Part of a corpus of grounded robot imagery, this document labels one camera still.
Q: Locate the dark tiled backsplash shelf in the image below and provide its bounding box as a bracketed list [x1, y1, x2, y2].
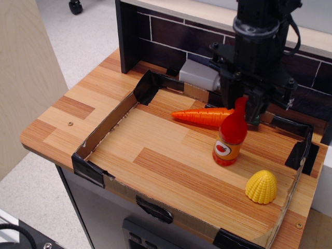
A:
[115, 1, 331, 144]

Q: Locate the orange toy carrot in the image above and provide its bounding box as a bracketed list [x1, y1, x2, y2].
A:
[171, 107, 234, 127]

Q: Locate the black caster wheel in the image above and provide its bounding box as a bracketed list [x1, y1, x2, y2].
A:
[68, 0, 83, 15]

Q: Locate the grey cabinet control panel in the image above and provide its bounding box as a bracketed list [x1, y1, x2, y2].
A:
[122, 219, 180, 249]

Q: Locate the black cable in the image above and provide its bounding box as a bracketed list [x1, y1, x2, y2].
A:
[0, 223, 36, 249]

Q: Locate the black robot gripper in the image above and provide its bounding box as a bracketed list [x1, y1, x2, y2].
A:
[210, 35, 298, 123]

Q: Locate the yellow toy corn piece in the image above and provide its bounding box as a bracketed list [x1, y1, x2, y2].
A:
[245, 170, 278, 204]

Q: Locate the black metal base plate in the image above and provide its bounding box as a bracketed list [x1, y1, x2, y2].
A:
[18, 220, 64, 249]

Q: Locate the cardboard fence with black tape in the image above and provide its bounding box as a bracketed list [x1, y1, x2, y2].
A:
[72, 71, 318, 248]

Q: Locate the light plywood panel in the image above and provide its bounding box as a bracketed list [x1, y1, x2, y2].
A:
[1, 1, 68, 178]

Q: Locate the red hot sauce bottle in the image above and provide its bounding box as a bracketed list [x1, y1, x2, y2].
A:
[212, 97, 248, 166]

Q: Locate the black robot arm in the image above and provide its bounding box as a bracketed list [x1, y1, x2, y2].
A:
[209, 1, 302, 123]

